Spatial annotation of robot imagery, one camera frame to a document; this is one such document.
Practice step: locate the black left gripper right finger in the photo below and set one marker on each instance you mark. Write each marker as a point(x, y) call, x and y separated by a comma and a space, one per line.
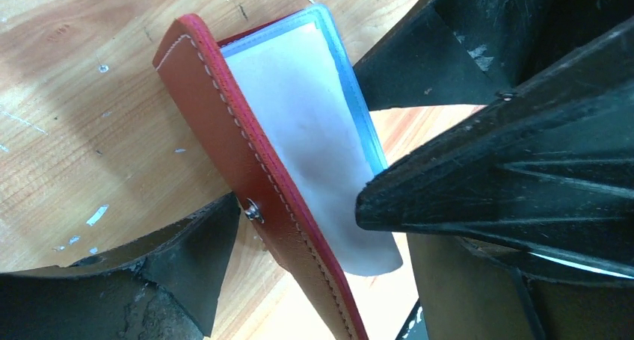
point(474, 290)

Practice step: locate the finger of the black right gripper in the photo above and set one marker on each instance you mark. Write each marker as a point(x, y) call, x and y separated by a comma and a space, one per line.
point(463, 52)
point(547, 169)

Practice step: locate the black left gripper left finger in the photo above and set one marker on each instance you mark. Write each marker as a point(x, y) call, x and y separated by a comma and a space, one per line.
point(164, 285)

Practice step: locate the red leather card holder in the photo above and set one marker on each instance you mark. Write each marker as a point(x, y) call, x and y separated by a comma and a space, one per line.
point(280, 113)

